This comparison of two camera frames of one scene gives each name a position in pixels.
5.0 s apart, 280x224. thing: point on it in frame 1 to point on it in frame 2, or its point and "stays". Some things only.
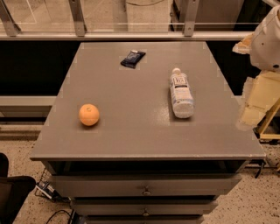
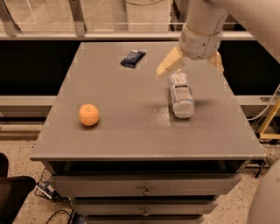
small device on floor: [45, 188] stays
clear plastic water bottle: [182, 95] stays
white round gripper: [266, 46] to [199, 44]
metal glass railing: [131, 20] stays
